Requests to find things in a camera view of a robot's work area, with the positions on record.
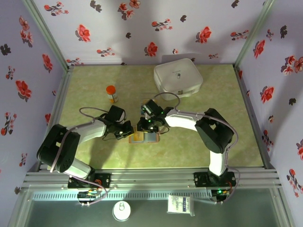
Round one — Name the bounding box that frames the brown box with blue tray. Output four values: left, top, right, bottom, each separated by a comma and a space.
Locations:
129, 126, 160, 144

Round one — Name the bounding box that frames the orange cap pill bottle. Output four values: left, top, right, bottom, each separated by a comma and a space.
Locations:
106, 85, 119, 104

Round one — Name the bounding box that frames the translucent white storage case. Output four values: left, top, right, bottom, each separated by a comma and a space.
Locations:
153, 58, 204, 101

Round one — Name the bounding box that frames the white pull tab can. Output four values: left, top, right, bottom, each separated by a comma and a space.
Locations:
112, 201, 132, 222

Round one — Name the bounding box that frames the white tissue packet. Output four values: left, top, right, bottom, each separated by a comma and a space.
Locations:
167, 195, 196, 216

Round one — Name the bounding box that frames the grey right arm cable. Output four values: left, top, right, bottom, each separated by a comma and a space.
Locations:
153, 92, 241, 204

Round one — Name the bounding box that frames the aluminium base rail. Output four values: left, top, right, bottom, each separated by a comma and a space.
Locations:
22, 167, 284, 190

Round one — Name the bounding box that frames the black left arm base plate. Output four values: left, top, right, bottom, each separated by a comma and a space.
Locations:
68, 173, 112, 189

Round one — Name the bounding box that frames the aluminium side rail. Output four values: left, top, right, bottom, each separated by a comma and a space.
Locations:
233, 65, 275, 170
35, 65, 74, 172

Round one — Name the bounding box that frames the grey base loop cable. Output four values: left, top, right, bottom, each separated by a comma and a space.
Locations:
75, 182, 109, 207

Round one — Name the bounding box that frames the slotted grey cable duct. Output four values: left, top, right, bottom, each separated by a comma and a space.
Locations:
32, 191, 214, 201

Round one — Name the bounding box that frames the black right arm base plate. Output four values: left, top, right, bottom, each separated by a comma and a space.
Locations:
193, 172, 236, 187

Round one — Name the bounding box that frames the aluminium corner post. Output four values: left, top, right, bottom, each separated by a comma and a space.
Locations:
233, 0, 276, 69
21, 0, 71, 70

